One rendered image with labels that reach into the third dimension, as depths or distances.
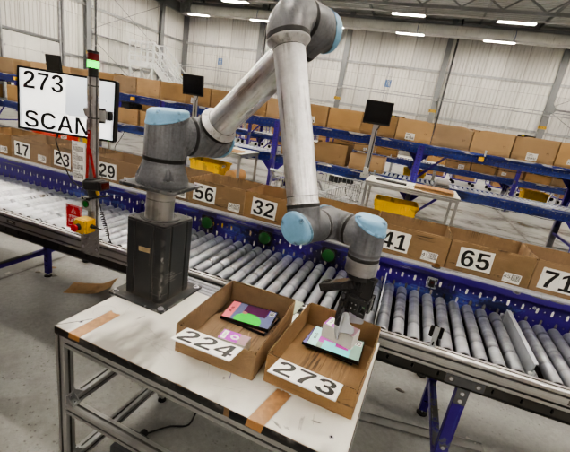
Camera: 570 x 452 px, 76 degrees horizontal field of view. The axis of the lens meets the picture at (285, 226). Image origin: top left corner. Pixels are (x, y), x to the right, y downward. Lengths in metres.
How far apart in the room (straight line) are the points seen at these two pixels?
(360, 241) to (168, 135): 0.76
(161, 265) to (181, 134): 0.49
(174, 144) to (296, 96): 0.55
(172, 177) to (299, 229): 0.61
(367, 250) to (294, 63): 0.52
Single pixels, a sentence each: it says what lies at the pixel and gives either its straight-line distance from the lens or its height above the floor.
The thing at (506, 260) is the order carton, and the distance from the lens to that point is 2.13.
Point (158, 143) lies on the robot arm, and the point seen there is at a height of 1.37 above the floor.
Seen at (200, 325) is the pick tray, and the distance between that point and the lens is 1.40.
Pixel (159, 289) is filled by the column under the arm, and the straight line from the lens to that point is 1.50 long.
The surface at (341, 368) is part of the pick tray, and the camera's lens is 1.32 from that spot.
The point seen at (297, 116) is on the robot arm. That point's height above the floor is 1.53.
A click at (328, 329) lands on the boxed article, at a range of 1.16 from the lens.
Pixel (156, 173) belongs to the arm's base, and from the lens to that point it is 1.37.
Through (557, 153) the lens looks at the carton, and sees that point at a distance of 6.84.
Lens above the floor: 1.54
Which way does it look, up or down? 17 degrees down
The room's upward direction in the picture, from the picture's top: 9 degrees clockwise
